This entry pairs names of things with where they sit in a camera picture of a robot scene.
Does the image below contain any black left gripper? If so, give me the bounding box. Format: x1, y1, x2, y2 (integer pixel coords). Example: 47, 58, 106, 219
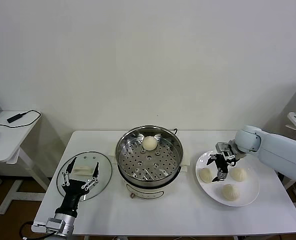
60, 157, 100, 218

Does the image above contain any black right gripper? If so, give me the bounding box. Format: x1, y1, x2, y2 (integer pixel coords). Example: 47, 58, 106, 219
206, 152, 231, 183

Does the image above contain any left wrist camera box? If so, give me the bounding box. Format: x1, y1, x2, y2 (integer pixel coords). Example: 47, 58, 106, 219
32, 217, 65, 235

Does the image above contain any black adapter box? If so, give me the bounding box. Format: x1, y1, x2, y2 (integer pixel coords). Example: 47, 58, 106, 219
6, 112, 23, 123

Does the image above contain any glass lid with white handle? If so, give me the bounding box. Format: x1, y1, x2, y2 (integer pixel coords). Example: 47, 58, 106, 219
56, 151, 113, 202

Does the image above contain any perforated steel steamer basket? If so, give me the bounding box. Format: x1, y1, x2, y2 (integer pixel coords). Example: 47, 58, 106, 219
115, 125, 184, 187

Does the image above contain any thin black desk cable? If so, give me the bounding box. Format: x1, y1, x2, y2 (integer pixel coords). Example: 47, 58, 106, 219
0, 109, 42, 129

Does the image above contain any white round plate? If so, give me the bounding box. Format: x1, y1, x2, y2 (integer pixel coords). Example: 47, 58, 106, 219
195, 149, 261, 208

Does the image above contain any white steamed baozi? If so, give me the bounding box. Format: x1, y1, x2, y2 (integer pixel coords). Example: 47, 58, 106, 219
229, 166, 248, 183
141, 136, 158, 152
199, 166, 214, 184
221, 183, 241, 202

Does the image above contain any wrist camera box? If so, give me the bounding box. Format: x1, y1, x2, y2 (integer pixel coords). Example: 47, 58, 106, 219
32, 217, 65, 235
215, 141, 236, 161

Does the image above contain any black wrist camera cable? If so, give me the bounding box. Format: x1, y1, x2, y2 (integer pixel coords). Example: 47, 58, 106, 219
19, 221, 56, 239

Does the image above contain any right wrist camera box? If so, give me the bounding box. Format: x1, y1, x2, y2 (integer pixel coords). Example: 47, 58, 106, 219
215, 141, 236, 161

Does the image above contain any white side table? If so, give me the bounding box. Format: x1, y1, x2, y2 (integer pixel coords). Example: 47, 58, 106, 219
0, 110, 51, 216

